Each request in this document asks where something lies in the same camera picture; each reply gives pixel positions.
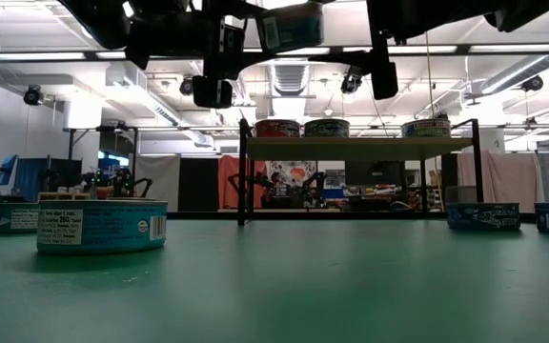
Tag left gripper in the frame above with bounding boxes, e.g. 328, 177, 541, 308
126, 0, 326, 110

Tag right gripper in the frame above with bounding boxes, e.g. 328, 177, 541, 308
307, 0, 488, 101

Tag silver lid green label can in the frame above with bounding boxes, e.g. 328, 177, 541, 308
400, 117, 452, 139
303, 118, 351, 139

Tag gold lid blue label can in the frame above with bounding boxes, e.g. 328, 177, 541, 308
254, 2, 326, 54

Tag silver lid red label can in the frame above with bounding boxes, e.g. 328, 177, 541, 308
254, 119, 302, 139

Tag teal label barcode can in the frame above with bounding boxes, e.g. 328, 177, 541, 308
35, 199, 169, 256

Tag ceiling air vent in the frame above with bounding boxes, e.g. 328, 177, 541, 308
271, 63, 312, 96

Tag black overhead beam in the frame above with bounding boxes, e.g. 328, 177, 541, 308
0, 43, 549, 62

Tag black cabinet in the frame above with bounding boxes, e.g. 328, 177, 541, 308
343, 160, 405, 201

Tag white printed cloth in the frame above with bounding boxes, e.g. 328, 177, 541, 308
267, 160, 318, 192

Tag orange red cloth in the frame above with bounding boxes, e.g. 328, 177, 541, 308
217, 154, 270, 211

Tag black panel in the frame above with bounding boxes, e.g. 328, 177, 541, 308
177, 156, 220, 213

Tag grey box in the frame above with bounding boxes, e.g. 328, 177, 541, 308
444, 185, 478, 206

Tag black metal rack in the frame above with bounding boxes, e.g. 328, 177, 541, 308
66, 124, 141, 201

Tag plain white sheet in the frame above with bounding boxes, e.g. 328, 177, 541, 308
134, 154, 182, 213

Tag person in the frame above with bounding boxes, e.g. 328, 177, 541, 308
267, 171, 304, 210

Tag pink patterned cloth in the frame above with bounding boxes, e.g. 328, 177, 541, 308
456, 151, 546, 215

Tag background robot green lights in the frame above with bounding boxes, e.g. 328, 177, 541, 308
81, 167, 155, 200

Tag wooden crate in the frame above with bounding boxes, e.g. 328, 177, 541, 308
37, 191, 93, 201

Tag blue cloth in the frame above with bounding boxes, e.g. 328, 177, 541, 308
14, 157, 84, 202

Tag green table mat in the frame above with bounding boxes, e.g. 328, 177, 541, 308
0, 216, 549, 343

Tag blue tilted monitor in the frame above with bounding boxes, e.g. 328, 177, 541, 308
0, 153, 19, 187

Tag silver lid teal white can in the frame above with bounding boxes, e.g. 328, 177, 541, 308
0, 201, 41, 235

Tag yellow power cable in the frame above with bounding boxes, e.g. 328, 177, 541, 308
421, 30, 437, 120

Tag wooden shelf black metal frame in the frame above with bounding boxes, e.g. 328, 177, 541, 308
236, 117, 485, 228

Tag black aluminium table frame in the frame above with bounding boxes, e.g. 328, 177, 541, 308
0, 209, 538, 225

